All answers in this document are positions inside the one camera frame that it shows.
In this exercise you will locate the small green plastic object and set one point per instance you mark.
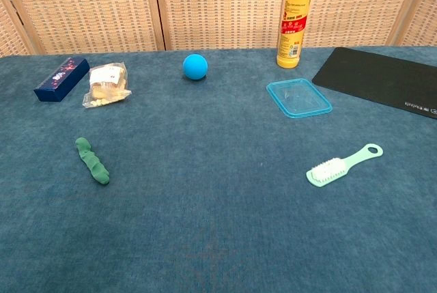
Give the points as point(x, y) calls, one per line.
point(94, 165)

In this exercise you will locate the blue rubber ball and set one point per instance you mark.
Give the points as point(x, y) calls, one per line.
point(195, 67)

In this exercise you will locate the blue velvet tablecloth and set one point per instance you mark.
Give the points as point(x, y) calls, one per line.
point(205, 211)

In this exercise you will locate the clear blue plastic container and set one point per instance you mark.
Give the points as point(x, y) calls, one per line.
point(297, 98)

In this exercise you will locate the mint green scrub brush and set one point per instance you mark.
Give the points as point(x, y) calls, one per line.
point(328, 171)

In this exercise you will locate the yellow bottle green cap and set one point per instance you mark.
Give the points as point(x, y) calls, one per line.
point(294, 37)

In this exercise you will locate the clear bag of snacks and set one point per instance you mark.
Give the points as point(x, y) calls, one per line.
point(106, 84)

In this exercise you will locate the woven bamboo folding screen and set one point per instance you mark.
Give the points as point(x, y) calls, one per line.
point(222, 6)

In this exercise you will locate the dark blue printed box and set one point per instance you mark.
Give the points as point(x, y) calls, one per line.
point(61, 79)

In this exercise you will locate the black mouse pad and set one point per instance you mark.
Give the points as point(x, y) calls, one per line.
point(375, 78)

